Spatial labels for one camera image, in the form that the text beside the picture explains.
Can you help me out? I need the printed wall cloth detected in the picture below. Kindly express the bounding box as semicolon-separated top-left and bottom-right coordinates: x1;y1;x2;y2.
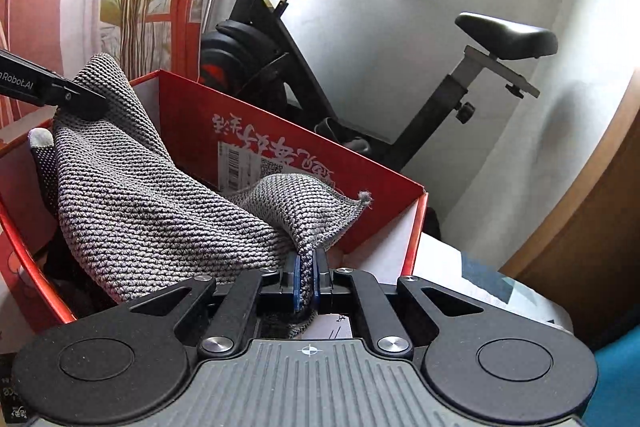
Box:
0;0;236;132

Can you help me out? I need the black dotted glove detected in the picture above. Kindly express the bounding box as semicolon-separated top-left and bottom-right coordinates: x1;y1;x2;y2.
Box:
27;127;71;268

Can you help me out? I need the blue curtain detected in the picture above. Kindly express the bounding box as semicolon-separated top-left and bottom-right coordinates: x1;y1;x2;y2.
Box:
585;332;640;427

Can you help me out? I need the grey knitted cloth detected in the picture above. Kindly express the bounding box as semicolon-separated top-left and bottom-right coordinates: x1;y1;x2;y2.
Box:
52;53;375;338

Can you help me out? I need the red cardboard box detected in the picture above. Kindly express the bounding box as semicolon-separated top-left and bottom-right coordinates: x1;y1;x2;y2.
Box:
0;69;430;325

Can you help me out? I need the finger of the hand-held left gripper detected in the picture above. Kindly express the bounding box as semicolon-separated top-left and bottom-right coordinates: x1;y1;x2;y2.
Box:
52;79;110;122

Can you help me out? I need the black exercise bike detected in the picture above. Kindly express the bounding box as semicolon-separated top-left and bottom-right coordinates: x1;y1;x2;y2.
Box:
199;0;559;178

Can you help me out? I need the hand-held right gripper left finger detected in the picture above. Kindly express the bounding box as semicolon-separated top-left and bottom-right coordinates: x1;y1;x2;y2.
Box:
127;254;303;358

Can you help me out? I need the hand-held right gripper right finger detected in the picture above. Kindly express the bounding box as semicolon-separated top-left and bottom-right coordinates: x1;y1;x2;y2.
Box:
311;252;498;360

